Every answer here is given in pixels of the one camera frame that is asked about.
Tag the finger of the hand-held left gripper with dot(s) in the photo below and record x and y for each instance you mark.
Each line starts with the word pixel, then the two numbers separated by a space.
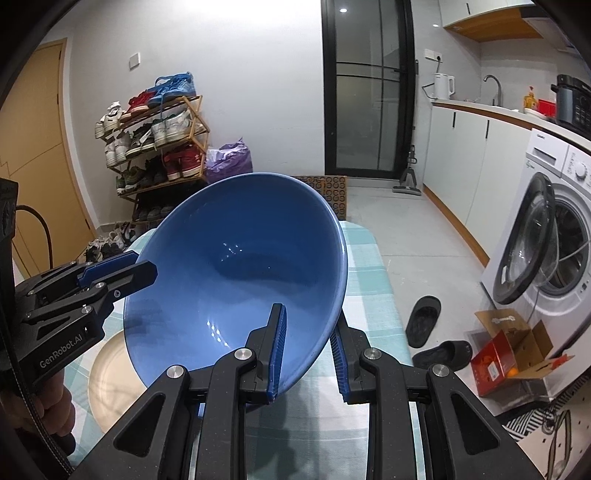
pixel 108 270
pixel 134 279

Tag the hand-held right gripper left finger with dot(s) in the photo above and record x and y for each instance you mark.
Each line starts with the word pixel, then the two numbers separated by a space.
pixel 277 355

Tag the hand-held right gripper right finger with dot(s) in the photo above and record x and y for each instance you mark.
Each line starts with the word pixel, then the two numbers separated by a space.
pixel 337 364

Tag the beige plate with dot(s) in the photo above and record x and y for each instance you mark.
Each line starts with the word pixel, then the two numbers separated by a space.
pixel 111 387

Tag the dark blue bowl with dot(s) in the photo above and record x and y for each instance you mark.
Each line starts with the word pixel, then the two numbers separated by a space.
pixel 231 277

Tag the person's left hand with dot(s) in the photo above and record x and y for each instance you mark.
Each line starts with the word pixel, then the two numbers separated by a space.
pixel 18 408

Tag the pile of dark shoes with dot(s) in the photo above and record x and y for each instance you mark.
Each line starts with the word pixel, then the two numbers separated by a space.
pixel 108 242

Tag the teal checkered tablecloth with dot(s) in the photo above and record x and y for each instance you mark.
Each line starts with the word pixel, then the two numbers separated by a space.
pixel 369 286

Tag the black slipper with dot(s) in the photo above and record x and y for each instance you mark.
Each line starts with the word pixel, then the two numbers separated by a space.
pixel 422 323
pixel 443 355

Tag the wooden door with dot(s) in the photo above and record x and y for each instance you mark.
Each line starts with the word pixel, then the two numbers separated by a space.
pixel 46 138

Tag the purple plastic bag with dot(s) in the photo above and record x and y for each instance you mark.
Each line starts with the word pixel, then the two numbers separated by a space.
pixel 231 161

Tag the shoe rack with shoes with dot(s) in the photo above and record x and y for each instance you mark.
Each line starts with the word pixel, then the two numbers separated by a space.
pixel 175 129

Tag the red carton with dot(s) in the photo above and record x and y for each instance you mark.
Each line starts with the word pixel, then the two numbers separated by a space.
pixel 496 364

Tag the patterned cardboard box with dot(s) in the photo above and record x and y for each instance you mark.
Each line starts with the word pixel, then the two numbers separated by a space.
pixel 332 194

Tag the stick vacuum cleaner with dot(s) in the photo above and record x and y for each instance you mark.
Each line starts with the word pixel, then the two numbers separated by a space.
pixel 408 173

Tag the open cardboard box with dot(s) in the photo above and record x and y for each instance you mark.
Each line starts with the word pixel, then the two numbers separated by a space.
pixel 540 339

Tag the black white rug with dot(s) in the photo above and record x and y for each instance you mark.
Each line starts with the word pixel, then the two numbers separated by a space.
pixel 545 438

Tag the white base cabinet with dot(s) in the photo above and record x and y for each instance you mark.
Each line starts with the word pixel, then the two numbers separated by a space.
pixel 457 161

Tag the black-framed glass door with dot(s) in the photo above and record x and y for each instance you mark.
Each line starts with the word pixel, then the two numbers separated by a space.
pixel 364 115

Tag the white electric kettle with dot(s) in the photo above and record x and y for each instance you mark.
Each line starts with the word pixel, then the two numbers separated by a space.
pixel 444 87

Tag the white washing machine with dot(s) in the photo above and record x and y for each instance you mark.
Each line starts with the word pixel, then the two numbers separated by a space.
pixel 554 157

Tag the metal faucet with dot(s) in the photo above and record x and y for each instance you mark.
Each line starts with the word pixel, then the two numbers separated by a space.
pixel 500 94

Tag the yellow bottle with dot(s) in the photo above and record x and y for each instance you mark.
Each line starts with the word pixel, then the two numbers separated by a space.
pixel 530 100

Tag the red container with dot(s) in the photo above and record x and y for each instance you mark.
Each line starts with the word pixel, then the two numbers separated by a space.
pixel 547 108

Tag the grey range hood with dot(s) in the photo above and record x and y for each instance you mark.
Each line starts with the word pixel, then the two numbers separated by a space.
pixel 558 34

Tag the white wall switch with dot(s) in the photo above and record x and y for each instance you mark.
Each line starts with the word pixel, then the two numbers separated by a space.
pixel 134 61

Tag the white wall socket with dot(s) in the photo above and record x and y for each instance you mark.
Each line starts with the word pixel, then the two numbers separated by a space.
pixel 434 55

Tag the white wall cabinet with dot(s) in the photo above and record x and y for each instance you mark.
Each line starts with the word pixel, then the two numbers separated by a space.
pixel 480 11

